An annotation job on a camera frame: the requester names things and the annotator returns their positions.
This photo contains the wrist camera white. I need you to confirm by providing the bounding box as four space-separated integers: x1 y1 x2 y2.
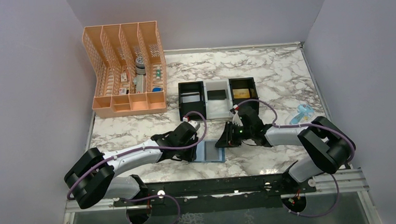
230 109 243 127
182 117 200 131

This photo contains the orange plastic desk organizer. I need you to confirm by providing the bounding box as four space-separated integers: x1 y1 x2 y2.
82 21 167 118

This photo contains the blue object in organizer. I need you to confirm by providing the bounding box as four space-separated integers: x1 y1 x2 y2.
152 87 162 92

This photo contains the round tin in organizer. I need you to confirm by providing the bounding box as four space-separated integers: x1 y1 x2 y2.
135 56 146 75

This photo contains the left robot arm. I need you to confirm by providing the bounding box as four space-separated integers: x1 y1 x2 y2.
64 121 201 209

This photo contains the white red labelled box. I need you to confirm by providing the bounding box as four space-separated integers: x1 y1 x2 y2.
118 88 128 95

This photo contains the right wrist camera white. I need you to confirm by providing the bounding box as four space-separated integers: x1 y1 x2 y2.
230 109 243 127

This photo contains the gold card in right tray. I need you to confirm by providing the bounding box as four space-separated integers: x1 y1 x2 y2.
233 88 250 99

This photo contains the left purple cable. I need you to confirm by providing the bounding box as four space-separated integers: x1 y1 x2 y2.
61 110 214 224

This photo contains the green white small bottle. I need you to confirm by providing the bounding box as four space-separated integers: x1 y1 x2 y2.
155 68 161 80

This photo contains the blue card holder wallet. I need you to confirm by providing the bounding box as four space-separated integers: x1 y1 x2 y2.
192 140 226 163

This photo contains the silver crest card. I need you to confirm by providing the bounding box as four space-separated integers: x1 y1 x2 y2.
180 93 201 104

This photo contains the black left card tray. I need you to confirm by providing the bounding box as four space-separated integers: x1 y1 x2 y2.
178 81 207 119

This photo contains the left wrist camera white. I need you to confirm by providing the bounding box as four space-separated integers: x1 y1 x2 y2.
182 117 200 131

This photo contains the light blue tape dispenser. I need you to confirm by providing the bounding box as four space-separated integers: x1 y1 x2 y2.
285 103 315 125

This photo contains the black right card tray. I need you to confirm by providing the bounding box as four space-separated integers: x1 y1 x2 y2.
229 77 259 105

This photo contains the black card in middle tray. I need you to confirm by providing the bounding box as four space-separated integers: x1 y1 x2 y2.
207 89 227 101

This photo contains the grey card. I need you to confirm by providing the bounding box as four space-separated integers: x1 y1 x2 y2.
204 140 222 162

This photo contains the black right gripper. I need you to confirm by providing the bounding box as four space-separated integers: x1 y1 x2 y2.
214 119 254 148

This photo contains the white middle card tray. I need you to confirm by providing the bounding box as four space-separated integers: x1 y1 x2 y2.
203 79 233 120

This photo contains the black card tray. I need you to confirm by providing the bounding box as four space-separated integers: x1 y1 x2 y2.
229 77 259 105
178 81 207 119

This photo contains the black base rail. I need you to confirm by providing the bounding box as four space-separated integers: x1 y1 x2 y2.
141 173 317 199

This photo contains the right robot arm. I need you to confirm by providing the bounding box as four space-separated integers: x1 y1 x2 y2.
215 106 356 193

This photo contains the aluminium frame rail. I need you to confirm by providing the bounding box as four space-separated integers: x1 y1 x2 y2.
63 169 371 214

